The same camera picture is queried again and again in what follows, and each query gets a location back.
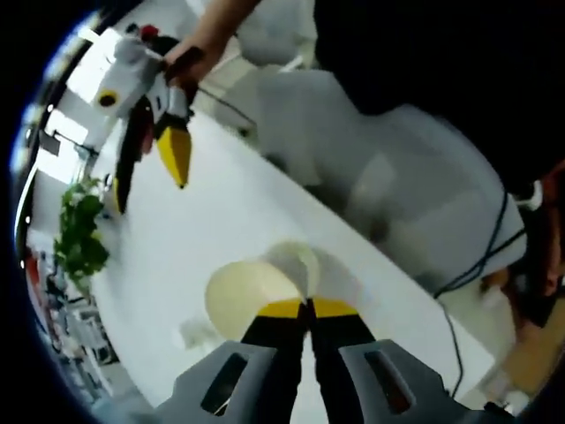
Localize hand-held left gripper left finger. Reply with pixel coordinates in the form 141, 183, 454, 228
154, 298, 310, 424

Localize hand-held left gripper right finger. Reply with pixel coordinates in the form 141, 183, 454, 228
307, 298, 456, 424

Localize white paper cup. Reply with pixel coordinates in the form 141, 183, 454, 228
205, 240, 367, 344

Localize person's right hand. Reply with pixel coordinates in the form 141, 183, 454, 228
162, 38, 214, 90

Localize green potted plant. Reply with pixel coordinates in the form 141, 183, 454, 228
53, 178, 110, 288

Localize white chest device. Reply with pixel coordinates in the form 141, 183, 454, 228
518, 180, 543, 208

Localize person's black clothing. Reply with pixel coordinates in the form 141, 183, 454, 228
313, 0, 565, 195

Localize black cable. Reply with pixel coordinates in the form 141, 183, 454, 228
193, 86, 260, 133
434, 189, 526, 398

